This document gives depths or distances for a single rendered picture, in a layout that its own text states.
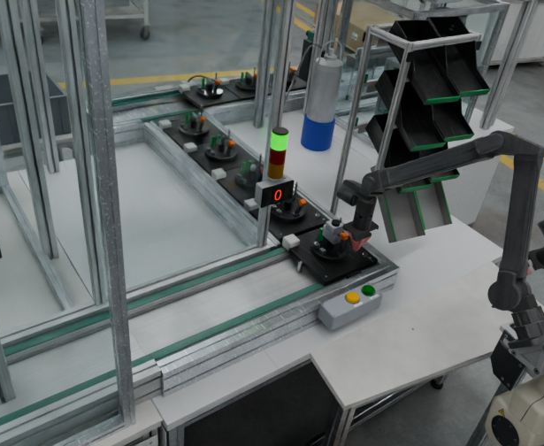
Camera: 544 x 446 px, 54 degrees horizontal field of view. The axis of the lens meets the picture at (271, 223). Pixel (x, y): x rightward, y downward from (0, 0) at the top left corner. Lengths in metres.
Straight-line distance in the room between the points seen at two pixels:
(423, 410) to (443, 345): 0.97
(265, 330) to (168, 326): 0.29
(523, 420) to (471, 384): 1.18
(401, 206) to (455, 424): 1.19
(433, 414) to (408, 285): 0.94
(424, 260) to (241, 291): 0.76
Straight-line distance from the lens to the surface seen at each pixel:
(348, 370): 1.68
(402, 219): 2.01
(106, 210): 1.03
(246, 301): 1.73
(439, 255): 2.21
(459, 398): 2.90
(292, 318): 1.65
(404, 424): 2.71
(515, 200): 1.48
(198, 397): 1.56
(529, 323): 1.48
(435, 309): 1.96
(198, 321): 1.66
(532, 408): 1.78
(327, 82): 2.59
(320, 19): 2.90
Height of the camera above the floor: 2.13
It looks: 36 degrees down
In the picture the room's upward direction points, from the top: 7 degrees clockwise
